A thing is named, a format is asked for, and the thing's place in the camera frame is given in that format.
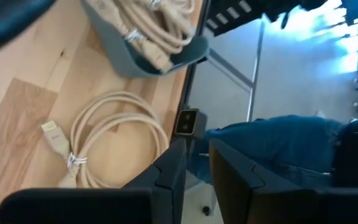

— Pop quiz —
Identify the beige usb cable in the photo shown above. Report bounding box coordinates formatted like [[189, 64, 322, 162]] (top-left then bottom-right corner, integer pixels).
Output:
[[40, 90, 170, 189], [94, 0, 198, 73]]

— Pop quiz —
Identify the teal plastic bin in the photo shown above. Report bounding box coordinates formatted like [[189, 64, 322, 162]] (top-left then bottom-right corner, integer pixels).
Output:
[[81, 0, 211, 78]]

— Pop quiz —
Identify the small grey table camera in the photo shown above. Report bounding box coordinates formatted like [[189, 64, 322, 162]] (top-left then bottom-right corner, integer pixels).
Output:
[[174, 108, 208, 140]]

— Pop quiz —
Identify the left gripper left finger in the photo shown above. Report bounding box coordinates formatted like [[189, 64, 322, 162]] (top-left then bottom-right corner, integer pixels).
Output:
[[0, 138, 188, 224]]

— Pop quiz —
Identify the person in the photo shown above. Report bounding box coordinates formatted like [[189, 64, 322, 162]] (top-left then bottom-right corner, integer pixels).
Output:
[[185, 114, 346, 190]]

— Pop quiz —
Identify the grey metal stand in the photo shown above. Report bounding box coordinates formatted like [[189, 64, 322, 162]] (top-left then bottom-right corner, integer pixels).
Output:
[[208, 18, 266, 123]]

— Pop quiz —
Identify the black aluminium table frame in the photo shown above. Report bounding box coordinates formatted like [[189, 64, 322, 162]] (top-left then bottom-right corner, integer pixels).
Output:
[[166, 0, 213, 147]]

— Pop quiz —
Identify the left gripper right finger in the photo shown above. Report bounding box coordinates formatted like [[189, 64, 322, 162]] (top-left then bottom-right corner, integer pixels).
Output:
[[209, 139, 358, 224]]

